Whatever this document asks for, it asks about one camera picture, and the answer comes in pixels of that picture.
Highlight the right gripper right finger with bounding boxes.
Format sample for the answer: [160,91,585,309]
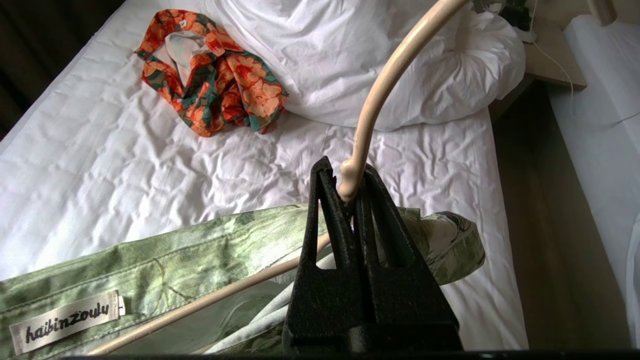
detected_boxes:
[354,163,464,352]

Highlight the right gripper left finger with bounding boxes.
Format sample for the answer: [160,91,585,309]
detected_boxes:
[282,156,362,353]

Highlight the green patterned shirt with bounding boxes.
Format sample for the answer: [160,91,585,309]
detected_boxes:
[0,202,486,357]

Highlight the cream plastic clothes hanger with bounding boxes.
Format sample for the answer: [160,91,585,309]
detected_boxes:
[86,0,470,357]

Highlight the bed with white sheet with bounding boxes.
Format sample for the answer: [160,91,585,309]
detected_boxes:
[546,14,640,350]
[0,0,530,352]

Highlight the orange floral shirt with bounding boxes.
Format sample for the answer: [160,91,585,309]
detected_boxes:
[135,8,290,138]

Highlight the white pillow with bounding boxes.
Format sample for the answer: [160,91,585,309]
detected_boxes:
[205,0,527,132]

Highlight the wooden nightstand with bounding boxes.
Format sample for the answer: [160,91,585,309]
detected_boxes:
[487,0,588,123]

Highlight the white cable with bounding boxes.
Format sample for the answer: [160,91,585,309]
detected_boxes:
[520,0,640,126]

